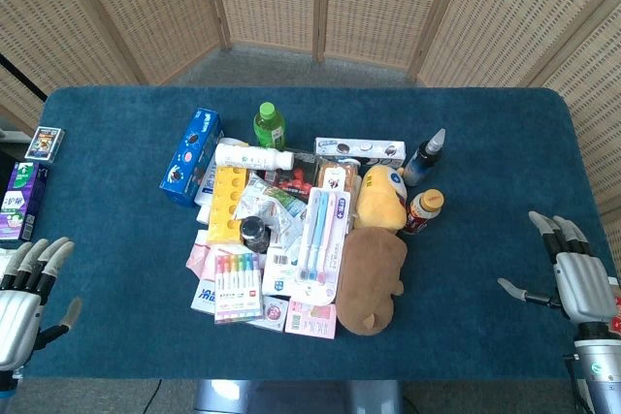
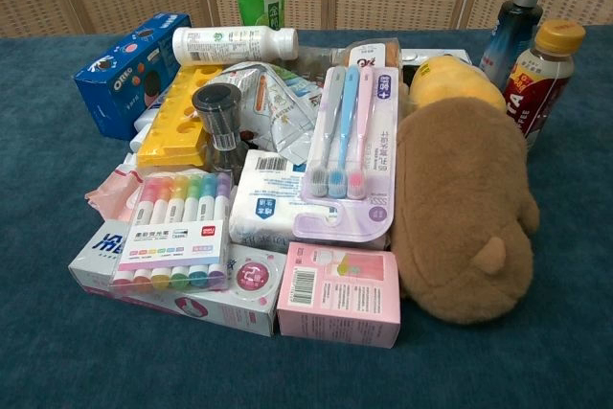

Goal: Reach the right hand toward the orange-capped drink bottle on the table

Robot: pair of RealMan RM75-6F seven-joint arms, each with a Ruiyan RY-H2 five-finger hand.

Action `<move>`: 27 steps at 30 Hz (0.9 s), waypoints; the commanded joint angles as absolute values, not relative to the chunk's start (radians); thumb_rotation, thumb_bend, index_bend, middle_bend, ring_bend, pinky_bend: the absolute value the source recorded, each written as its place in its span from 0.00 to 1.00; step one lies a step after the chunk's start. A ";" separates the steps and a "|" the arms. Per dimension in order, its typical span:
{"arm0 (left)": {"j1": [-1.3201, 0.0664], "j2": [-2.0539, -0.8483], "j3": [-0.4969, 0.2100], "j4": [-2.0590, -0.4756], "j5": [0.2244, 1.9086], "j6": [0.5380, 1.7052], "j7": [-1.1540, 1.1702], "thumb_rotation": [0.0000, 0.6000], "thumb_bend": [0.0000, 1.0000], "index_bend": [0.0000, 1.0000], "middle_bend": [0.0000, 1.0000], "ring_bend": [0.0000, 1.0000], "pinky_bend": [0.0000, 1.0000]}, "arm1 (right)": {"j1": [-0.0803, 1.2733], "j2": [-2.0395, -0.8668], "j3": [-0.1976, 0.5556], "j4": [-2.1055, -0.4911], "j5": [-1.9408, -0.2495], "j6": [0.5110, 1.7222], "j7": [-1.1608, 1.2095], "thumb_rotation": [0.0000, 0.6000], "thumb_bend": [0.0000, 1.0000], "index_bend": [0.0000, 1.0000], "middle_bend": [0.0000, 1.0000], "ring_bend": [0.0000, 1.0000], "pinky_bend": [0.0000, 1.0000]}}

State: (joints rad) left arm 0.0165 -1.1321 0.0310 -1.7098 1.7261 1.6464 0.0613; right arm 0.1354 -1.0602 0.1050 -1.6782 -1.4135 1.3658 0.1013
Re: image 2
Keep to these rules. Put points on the black pepper grinder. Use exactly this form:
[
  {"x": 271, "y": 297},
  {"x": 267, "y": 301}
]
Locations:
[{"x": 219, "y": 118}]

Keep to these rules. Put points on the white plastic bottle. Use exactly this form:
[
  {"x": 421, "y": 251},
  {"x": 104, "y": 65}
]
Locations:
[{"x": 225, "y": 44}]

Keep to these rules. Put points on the blue pump spray bottle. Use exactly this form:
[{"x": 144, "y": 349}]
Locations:
[{"x": 508, "y": 40}]

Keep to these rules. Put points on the yellow-capped red drink bottle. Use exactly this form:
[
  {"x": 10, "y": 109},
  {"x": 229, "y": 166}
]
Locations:
[{"x": 546, "y": 88}]

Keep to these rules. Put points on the white tissue pack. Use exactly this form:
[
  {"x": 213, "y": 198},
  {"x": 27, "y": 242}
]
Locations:
[{"x": 268, "y": 198}]

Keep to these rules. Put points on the three toothbrush blister pack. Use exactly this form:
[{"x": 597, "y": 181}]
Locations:
[{"x": 349, "y": 145}]

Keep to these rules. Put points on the silver foil snack pouch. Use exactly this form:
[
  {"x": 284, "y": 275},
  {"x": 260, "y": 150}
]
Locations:
[{"x": 273, "y": 107}]

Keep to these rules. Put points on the pink cardboard box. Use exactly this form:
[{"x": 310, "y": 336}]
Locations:
[{"x": 341, "y": 291}]

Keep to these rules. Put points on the pastel highlighter marker set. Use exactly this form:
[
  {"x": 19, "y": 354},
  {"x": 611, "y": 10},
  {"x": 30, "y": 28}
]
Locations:
[{"x": 177, "y": 227}]

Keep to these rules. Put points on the yellow plastic holed tray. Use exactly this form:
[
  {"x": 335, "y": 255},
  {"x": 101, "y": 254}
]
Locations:
[{"x": 178, "y": 121}]

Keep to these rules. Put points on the clear wrapped snack package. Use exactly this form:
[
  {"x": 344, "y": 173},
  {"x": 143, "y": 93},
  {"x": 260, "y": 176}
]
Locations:
[{"x": 373, "y": 52}]

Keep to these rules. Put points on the brown plush capybara toy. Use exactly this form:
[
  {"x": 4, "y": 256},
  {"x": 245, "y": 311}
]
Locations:
[{"x": 460, "y": 208}]

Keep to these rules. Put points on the white toothpaste box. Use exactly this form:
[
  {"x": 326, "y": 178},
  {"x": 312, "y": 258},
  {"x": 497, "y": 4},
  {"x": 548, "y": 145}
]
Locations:
[{"x": 191, "y": 294}]

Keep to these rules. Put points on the white tube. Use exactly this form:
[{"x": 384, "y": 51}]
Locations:
[{"x": 142, "y": 127}]

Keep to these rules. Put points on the yellow plush toy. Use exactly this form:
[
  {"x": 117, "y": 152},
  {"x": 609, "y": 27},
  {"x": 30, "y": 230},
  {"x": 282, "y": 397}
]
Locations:
[{"x": 450, "y": 81}]

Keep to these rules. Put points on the pink plastic wrapper pack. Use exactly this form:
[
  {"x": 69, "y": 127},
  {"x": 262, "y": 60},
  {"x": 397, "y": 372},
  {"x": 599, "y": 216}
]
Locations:
[{"x": 115, "y": 193}]

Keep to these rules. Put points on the blue Oreo cookie box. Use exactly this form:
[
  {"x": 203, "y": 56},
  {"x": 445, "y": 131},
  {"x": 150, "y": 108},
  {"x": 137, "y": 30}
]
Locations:
[{"x": 125, "y": 74}]

